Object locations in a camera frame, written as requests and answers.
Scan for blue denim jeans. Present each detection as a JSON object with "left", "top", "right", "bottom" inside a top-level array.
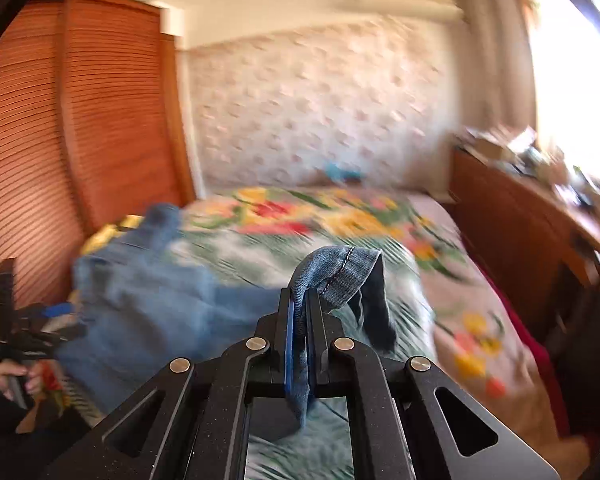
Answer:
[{"left": 55, "top": 204, "right": 396, "bottom": 424}]

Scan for person's left hand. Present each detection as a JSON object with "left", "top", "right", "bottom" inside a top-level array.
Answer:
[{"left": 0, "top": 353, "right": 46, "bottom": 406}]

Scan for yellow plush toy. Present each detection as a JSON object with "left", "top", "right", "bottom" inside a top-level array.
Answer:
[{"left": 80, "top": 214, "right": 144, "bottom": 256}]

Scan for floral leaf bed cover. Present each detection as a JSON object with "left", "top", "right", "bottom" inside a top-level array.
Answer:
[{"left": 34, "top": 185, "right": 562, "bottom": 480}]

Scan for wooden slatted wardrobe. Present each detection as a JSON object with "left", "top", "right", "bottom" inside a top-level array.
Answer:
[{"left": 0, "top": 0, "right": 195, "bottom": 306}]

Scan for long wooden side cabinet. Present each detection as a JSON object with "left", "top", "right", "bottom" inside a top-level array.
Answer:
[{"left": 450, "top": 146, "right": 600, "bottom": 356}]

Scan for blue item at headboard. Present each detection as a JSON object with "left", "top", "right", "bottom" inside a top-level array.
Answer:
[{"left": 324, "top": 162, "right": 364, "bottom": 185}]

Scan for circle pattern sheer curtain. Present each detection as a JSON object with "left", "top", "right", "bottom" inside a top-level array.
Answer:
[{"left": 187, "top": 18, "right": 460, "bottom": 192}]

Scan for window with wooden frame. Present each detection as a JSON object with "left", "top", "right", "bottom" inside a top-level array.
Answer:
[{"left": 524, "top": 0, "right": 600, "bottom": 180}]

